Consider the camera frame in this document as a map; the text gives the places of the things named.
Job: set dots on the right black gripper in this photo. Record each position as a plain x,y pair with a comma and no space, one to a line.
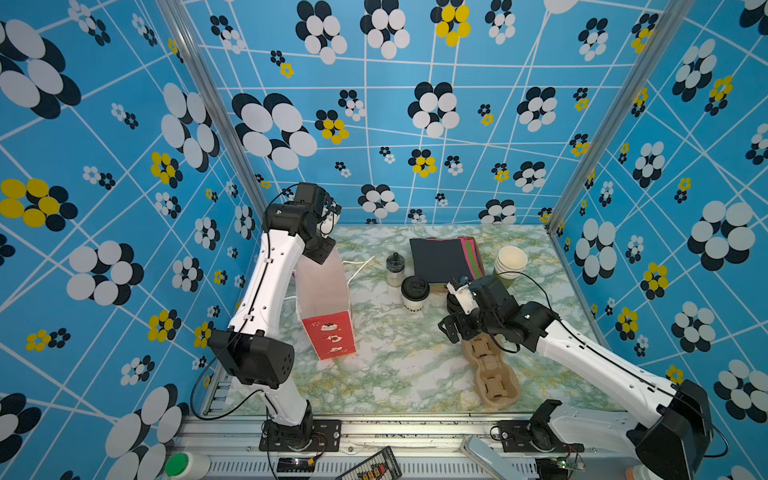
449,329

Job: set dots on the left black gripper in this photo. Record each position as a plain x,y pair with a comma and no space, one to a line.
323,253

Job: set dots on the white paper coffee cup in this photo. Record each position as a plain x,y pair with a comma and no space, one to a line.
414,305

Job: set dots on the black plastic cup lid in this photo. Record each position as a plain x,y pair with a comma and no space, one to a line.
415,288

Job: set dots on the red white paper gift bag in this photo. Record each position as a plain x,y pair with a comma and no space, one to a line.
324,306

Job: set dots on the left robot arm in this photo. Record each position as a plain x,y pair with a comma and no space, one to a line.
296,246

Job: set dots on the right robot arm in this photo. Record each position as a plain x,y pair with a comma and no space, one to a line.
666,426

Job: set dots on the stack of coloured napkins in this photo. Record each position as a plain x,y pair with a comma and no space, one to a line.
438,261

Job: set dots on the brown cardboard cup carrier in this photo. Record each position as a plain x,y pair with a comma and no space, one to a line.
496,382

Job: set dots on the stack of paper cups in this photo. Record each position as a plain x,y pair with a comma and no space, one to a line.
510,262

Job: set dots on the glass sugar shaker black lid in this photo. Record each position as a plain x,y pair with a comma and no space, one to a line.
395,269

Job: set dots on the grey white handheld device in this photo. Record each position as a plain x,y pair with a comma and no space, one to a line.
489,460

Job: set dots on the orange capped white container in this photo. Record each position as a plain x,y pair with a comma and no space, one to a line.
640,472

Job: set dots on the green capped white bottle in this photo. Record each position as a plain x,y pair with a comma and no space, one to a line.
187,466

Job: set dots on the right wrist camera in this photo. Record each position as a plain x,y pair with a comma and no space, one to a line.
460,298

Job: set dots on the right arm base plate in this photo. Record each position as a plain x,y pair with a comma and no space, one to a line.
524,437

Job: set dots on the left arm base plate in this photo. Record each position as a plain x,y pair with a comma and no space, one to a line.
322,435

